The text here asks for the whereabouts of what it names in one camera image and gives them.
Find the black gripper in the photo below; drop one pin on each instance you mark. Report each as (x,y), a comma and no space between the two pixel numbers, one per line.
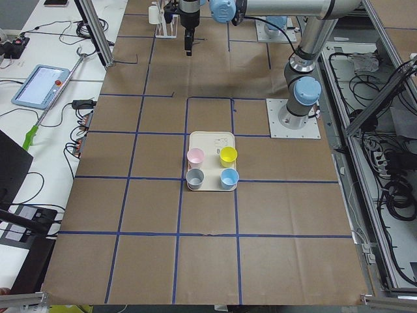
(189,16)

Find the white ikea cup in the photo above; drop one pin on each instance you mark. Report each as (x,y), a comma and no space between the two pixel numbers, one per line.
(154,15)

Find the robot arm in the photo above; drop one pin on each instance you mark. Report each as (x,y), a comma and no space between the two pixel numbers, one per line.
(304,90)
(273,24)

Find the pink cup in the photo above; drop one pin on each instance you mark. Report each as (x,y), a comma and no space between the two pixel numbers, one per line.
(195,157)

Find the yellow cup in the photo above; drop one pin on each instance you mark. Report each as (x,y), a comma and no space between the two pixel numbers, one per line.
(228,156)

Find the grey cup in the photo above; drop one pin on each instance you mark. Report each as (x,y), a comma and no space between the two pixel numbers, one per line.
(195,178)

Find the light blue cup near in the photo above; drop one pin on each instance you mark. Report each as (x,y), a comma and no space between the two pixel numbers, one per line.
(229,178)

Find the cream serving tray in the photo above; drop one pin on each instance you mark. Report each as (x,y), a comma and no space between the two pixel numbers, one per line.
(211,143)

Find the black power adapter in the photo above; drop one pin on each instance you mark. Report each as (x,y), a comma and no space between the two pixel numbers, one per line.
(83,104)

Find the blue teach pendant tablet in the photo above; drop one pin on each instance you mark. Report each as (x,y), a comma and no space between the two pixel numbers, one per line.
(40,87)

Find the brown paper table cover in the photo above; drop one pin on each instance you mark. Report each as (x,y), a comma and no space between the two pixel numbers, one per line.
(134,233)

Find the white wire cup rack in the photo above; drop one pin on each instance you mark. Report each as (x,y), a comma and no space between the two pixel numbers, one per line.
(165,29)

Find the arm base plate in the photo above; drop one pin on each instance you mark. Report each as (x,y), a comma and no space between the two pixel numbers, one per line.
(287,36)
(284,125)

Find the aluminium frame post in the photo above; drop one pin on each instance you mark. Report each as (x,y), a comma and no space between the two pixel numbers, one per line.
(90,18)

